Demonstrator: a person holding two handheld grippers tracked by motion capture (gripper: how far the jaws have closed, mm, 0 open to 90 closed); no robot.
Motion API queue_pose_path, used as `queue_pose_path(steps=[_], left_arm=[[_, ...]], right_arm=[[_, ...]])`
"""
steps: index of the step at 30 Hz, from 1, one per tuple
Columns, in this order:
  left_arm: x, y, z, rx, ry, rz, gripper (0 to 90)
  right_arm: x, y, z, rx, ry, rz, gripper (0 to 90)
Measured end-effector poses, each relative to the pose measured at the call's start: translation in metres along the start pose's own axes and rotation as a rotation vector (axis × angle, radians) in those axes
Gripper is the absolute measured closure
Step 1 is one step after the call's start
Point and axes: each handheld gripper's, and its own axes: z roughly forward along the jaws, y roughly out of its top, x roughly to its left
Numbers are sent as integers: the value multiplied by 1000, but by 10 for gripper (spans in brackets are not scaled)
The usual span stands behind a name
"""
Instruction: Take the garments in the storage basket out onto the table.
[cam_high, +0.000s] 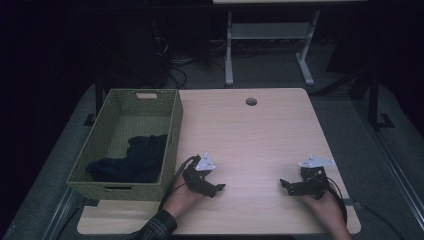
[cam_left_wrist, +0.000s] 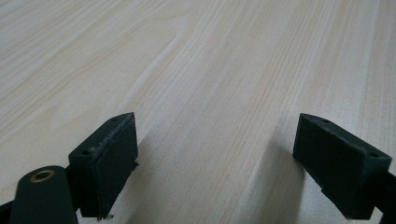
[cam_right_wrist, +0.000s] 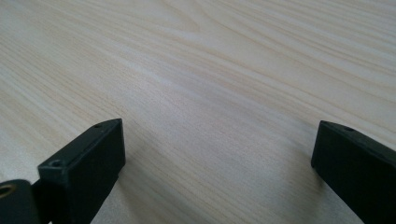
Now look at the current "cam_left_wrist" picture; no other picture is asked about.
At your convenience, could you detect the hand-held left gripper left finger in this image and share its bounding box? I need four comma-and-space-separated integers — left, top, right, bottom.
67, 111, 140, 219

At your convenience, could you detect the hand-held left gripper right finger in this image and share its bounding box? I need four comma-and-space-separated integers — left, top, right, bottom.
291, 112, 393, 220

